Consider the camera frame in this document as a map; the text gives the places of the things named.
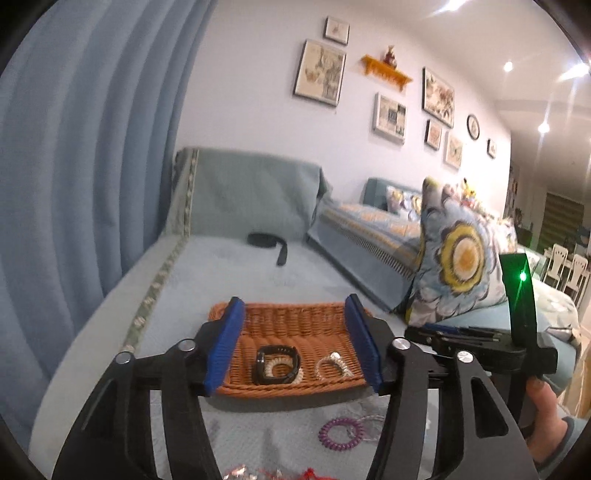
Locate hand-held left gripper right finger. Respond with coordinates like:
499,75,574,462
344,294,541,480

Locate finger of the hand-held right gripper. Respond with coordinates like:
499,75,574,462
404,323,509,345

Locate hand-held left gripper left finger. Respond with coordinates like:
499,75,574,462
51,296,246,480

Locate brown wicker basket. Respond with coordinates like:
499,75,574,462
208,301,376,398

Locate purple spiral hair tie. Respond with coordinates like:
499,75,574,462
318,416,366,451

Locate red cord bracelet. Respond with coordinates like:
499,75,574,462
259,466,325,480

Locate person's right forearm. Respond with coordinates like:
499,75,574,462
538,414,591,478

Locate person's right hand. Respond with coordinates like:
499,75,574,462
525,376,578,468

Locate white dining chair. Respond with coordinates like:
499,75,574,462
542,244,569,288
563,253,590,306

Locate teal sofa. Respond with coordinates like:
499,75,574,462
28,147,583,480

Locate large floral pillow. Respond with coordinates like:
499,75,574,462
405,177,519,326

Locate plush toys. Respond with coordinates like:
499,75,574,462
456,177,482,207

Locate small floral pillow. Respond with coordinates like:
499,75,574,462
385,185,424,216

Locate teal sofa back cushion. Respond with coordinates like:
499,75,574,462
164,147,334,244

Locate dark teal sofa backrest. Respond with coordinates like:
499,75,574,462
360,177,423,209

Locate light framed picture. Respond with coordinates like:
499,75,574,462
444,131,464,169

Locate small dark framed picture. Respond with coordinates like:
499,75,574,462
424,119,443,150

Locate dark framed floral picture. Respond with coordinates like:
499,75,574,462
421,67,456,129

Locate white framed picture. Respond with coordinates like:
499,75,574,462
372,92,409,145

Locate blue curtain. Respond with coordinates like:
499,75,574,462
0,0,219,462

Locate large framed picture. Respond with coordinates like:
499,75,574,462
292,39,347,108

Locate white beaded bracelet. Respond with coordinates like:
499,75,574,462
265,354,304,384

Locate black strap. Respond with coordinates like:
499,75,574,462
247,232,290,267

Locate silver pink bracelet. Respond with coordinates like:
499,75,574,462
222,463,259,480

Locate orange wall shelf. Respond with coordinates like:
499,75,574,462
361,54,413,93

